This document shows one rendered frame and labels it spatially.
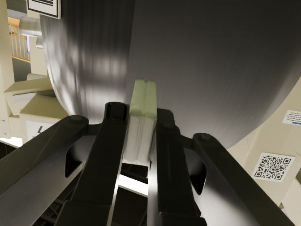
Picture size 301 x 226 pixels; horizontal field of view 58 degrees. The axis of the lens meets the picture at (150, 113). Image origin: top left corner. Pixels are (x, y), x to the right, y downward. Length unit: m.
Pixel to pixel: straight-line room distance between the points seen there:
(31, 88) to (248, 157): 0.76
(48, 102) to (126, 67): 0.73
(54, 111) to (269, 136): 0.65
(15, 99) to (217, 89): 0.89
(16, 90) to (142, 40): 0.85
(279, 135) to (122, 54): 0.43
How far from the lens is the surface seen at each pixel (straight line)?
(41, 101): 1.01
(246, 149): 0.64
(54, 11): 0.29
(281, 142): 0.63
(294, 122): 0.62
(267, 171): 0.67
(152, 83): 0.20
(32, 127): 0.96
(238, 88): 0.30
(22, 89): 1.07
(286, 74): 0.32
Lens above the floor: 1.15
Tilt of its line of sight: 30 degrees up
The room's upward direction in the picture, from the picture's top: 170 degrees counter-clockwise
